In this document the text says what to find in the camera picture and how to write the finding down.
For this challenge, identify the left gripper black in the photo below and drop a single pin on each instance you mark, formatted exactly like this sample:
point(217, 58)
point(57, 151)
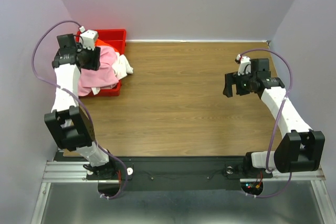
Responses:
point(95, 64)

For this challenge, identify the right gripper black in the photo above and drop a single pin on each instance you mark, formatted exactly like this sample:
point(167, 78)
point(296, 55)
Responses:
point(233, 78)

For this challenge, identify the pink t shirt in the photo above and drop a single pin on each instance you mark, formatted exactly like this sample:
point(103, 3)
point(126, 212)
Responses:
point(94, 82)

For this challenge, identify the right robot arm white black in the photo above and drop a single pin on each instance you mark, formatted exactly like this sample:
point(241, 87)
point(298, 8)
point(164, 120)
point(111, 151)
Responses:
point(300, 149)

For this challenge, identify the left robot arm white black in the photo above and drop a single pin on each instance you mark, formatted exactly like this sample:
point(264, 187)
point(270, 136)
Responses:
point(67, 122)

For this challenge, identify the white t shirt red print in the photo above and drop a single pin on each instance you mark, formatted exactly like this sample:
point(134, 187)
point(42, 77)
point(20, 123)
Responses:
point(121, 69)

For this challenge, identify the red plastic bin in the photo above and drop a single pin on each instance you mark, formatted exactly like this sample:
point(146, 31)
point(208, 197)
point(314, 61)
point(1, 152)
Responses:
point(114, 37)

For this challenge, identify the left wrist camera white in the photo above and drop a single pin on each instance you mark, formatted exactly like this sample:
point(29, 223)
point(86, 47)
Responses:
point(88, 38)

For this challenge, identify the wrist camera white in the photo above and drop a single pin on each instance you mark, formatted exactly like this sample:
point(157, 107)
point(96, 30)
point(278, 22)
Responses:
point(88, 38)
point(244, 65)

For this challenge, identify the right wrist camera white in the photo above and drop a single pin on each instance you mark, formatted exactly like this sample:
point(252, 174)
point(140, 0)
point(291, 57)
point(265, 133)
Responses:
point(244, 65)

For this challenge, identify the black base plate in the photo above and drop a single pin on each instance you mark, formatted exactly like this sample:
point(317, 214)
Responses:
point(159, 173)

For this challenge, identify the aluminium rail frame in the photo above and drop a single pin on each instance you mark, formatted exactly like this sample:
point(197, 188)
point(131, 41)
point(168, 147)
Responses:
point(66, 196)

